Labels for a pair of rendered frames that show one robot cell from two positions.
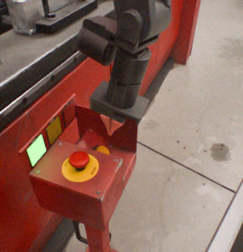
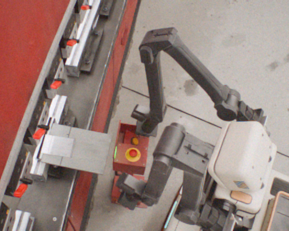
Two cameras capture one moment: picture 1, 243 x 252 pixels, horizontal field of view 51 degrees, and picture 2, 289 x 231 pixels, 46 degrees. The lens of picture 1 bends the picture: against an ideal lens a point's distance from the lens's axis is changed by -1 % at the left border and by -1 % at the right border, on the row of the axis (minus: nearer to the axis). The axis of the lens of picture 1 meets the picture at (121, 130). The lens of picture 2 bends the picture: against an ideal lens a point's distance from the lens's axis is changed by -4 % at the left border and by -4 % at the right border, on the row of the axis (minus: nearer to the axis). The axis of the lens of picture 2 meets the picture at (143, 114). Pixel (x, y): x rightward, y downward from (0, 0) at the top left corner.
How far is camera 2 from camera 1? 1.26 m
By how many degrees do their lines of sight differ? 23
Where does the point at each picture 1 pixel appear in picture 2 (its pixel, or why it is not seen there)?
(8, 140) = not seen: hidden behind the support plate
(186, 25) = not seen: outside the picture
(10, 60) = (82, 104)
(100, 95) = (139, 128)
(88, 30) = (136, 113)
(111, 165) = (145, 151)
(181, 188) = (165, 122)
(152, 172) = not seen: hidden behind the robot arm
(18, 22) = (71, 72)
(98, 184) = (142, 161)
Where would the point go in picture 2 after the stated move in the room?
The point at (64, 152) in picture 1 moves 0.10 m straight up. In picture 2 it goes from (123, 148) to (124, 140)
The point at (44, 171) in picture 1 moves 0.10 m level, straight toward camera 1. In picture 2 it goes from (119, 159) to (132, 175)
